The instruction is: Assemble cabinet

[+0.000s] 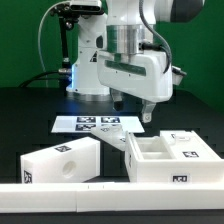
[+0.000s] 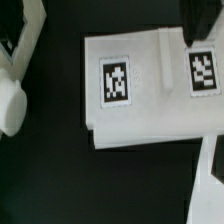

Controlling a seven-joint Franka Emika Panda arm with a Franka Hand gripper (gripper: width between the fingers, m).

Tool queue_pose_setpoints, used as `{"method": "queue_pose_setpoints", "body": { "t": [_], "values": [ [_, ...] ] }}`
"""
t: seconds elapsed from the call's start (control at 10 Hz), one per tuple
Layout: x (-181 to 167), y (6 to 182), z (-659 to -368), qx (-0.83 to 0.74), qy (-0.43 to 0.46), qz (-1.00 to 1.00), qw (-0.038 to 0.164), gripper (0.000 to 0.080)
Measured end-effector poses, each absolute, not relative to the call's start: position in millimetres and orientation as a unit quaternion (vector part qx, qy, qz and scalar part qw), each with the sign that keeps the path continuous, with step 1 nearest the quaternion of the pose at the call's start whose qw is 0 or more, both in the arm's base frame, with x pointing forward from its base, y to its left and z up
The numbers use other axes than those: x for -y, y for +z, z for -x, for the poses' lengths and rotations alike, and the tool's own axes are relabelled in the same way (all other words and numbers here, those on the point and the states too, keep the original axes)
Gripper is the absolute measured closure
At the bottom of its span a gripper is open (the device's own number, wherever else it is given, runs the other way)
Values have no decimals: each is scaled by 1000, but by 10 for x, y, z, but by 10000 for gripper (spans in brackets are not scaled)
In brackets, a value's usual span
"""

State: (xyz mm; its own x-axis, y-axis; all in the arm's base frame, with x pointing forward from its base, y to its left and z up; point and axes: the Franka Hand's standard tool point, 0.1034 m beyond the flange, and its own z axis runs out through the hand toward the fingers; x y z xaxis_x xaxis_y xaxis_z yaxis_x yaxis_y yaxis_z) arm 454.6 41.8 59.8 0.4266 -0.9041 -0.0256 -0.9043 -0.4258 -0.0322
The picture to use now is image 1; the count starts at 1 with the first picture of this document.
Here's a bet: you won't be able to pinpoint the white cabinet block with hole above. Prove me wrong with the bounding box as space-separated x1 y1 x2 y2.
20 137 100 184

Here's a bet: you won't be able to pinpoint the small white cabinet panel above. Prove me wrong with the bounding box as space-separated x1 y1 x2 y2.
160 130 221 161

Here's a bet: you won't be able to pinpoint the black camera on stand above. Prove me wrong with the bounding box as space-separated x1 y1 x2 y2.
50 0 105 88

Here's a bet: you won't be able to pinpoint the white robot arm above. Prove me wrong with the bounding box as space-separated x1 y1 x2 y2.
67 0 205 123

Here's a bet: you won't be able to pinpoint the grey white cable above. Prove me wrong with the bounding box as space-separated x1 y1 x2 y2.
37 0 71 88

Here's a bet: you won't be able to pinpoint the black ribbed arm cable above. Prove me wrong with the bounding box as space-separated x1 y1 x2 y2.
138 0 174 74

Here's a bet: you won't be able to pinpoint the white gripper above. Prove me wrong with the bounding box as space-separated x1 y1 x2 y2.
97 51 173 123

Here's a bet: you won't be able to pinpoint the black base cables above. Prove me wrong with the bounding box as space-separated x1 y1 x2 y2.
18 70 69 89

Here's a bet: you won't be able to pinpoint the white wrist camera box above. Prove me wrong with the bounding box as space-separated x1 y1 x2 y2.
172 66 187 86

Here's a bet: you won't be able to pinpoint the white front fence bar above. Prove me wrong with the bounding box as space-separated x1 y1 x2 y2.
0 182 224 213

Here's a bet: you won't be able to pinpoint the white cabinet body box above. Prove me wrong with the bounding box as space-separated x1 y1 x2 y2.
125 133 224 184

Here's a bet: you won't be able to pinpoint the white marker sheet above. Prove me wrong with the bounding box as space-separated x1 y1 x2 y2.
51 115 144 133

